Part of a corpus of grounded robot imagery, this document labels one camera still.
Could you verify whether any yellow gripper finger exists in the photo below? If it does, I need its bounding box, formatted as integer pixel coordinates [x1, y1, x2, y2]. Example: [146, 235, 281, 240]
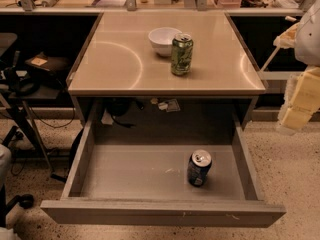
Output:
[276, 66, 320, 135]
[273, 24, 298, 49]

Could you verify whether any blue pepsi can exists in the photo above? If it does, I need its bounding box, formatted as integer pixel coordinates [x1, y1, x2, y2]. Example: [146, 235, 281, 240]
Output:
[187, 149, 212, 187]

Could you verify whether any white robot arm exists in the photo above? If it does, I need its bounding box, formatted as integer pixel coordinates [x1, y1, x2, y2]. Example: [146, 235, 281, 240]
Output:
[273, 0, 320, 135]

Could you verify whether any green soda can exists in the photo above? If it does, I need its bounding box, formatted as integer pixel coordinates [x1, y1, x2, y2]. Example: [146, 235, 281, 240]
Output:
[171, 33, 193, 76]

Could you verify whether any grey cabinet with counter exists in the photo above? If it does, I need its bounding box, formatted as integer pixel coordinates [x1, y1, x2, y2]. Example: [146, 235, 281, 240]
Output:
[68, 10, 265, 122]

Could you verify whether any grey open drawer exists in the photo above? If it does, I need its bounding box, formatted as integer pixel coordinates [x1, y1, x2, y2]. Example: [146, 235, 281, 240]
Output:
[40, 98, 287, 229]

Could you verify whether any white stick with grip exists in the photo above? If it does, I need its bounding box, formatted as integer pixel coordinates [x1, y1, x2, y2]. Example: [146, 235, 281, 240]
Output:
[260, 16, 298, 72]

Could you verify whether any white bowl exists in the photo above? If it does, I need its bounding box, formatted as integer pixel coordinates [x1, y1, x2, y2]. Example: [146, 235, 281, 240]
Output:
[148, 27, 180, 57]

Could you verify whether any black bag with note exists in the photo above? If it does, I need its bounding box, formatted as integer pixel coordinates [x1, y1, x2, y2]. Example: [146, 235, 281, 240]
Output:
[25, 52, 71, 89]

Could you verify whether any person leg in jeans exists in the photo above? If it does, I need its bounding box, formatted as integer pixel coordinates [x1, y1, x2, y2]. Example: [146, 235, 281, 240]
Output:
[0, 144, 12, 189]

